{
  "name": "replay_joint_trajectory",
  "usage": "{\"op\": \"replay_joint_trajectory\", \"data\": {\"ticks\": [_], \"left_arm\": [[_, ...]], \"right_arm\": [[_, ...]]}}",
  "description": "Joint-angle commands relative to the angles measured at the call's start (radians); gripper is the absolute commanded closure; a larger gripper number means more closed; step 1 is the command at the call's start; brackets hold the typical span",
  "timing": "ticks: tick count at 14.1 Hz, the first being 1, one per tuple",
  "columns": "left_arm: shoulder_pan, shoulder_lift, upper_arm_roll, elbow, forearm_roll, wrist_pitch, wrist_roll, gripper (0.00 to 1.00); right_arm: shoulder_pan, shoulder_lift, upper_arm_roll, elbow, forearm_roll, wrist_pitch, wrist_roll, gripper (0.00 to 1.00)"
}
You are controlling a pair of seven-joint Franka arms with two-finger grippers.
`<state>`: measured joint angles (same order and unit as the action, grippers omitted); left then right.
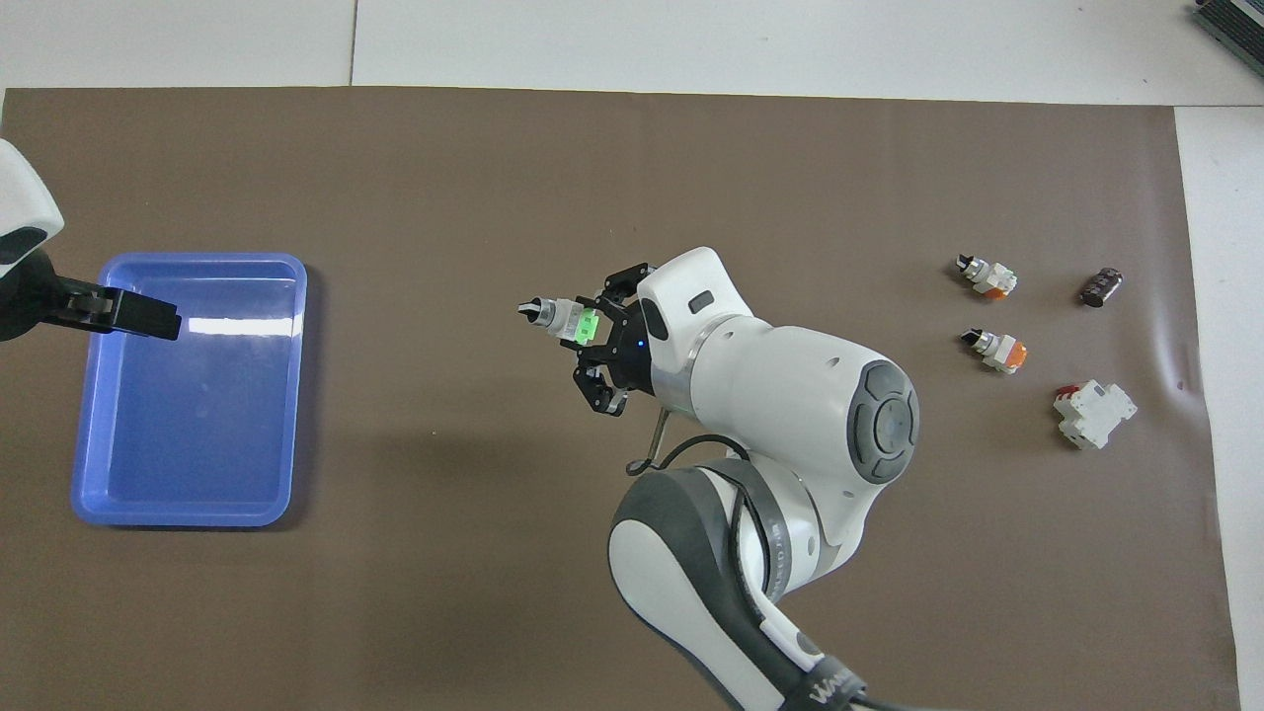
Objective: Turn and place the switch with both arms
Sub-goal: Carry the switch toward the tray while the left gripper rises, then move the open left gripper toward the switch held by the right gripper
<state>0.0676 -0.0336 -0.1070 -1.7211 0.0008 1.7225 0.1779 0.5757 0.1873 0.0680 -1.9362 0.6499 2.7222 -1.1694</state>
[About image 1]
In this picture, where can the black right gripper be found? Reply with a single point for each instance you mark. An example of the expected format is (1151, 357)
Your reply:
(632, 351)

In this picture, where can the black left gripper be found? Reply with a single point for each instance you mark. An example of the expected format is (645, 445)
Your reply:
(25, 301)

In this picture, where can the selector switch with glowing block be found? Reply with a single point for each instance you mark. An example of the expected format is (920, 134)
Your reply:
(558, 316)

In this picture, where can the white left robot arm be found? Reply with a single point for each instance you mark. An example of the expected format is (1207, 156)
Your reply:
(20, 197)

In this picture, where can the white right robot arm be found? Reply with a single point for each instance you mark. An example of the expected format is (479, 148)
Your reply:
(790, 395)

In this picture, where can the blue plastic tray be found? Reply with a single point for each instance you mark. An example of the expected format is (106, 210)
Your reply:
(197, 425)

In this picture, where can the brown table mat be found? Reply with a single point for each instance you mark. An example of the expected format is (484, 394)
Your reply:
(395, 148)

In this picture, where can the white circuit breaker red lever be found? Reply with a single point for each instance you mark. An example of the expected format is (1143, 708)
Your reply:
(1094, 415)

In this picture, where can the dark cylindrical capacitor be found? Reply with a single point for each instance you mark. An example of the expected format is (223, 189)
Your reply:
(1101, 286)

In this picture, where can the dark grey ribbed device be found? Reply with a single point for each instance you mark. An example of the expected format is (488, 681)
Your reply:
(1234, 25)

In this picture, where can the upper orange push button switch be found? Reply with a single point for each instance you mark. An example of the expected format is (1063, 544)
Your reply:
(989, 277)

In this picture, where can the selector switch with orange block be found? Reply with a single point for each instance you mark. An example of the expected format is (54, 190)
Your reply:
(999, 352)

